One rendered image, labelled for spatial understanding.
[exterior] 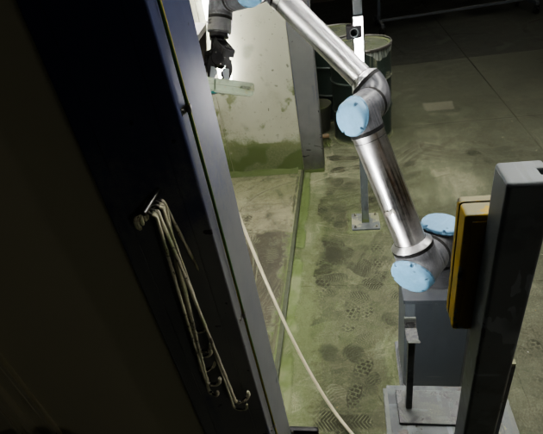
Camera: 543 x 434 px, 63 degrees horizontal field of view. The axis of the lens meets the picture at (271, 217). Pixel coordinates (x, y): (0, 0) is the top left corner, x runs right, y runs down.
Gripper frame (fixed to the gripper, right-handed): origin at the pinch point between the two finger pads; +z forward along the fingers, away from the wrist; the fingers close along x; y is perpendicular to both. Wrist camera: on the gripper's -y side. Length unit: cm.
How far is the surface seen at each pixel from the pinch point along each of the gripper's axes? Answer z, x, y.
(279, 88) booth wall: -31, -115, 165
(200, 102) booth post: 14, 35, -83
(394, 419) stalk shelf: 91, -26, -77
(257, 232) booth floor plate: 80, -86, 131
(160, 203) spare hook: 31, 42, -87
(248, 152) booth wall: 22, -109, 203
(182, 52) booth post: 8, 40, -88
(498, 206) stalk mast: 27, 4, -119
